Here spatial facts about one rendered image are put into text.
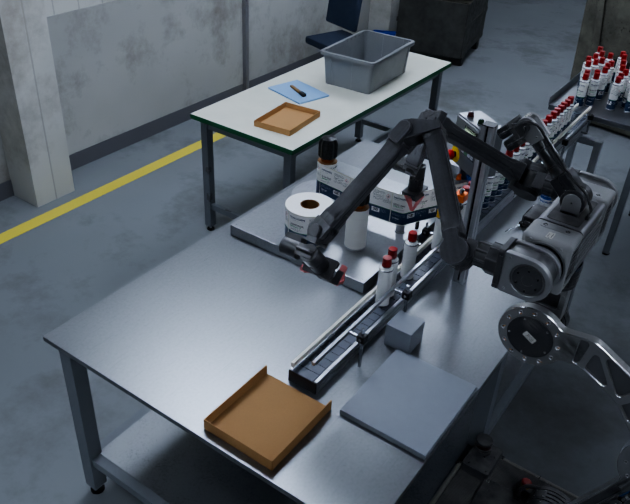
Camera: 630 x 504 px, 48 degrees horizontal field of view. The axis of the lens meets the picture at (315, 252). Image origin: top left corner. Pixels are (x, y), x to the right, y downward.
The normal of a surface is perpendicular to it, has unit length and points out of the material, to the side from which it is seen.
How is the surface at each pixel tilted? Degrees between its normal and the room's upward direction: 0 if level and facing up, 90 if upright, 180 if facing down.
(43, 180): 90
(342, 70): 95
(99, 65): 90
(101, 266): 0
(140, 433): 0
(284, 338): 0
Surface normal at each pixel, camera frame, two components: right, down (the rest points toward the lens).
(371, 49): -0.53, 0.38
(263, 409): 0.04, -0.83
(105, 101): 0.81, 0.36
